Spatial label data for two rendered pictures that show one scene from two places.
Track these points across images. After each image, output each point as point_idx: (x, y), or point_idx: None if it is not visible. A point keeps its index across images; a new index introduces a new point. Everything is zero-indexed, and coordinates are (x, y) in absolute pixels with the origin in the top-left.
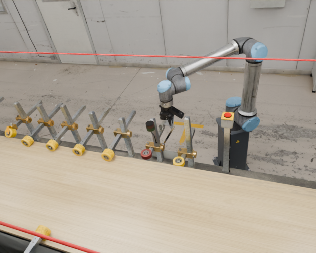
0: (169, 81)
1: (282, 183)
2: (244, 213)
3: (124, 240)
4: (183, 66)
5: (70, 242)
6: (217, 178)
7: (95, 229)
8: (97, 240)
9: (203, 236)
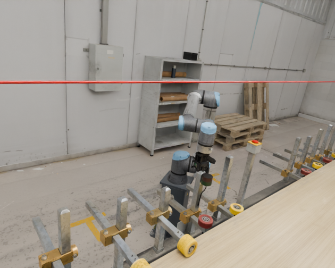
0: (209, 122)
1: (268, 194)
2: (317, 209)
3: None
4: (190, 112)
5: None
6: (274, 201)
7: None
8: None
9: None
